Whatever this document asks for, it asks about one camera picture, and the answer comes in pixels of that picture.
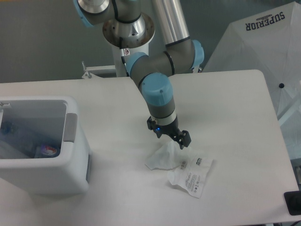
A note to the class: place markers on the white umbrella with lettering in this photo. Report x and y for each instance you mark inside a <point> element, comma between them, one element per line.
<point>271,43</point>

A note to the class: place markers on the clear plastic water bottle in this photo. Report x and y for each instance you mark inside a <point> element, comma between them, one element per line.
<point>20,142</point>

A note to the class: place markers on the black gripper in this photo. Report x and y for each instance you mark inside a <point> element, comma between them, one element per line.
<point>181,137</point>

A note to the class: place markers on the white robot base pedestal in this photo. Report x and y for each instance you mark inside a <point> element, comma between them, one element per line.
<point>127,39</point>

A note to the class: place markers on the left metal table clamp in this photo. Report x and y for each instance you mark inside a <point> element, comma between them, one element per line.
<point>87,74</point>

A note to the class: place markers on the white plastic trash can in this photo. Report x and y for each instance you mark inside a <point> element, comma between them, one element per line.
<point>56,117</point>

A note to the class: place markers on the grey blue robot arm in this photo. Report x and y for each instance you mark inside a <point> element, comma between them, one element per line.
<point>151,73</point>

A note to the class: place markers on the white plastic wrapper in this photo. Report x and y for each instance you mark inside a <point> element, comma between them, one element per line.
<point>186,168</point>

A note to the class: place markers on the black device at table edge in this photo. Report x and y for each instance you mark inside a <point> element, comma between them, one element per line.
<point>293,202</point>

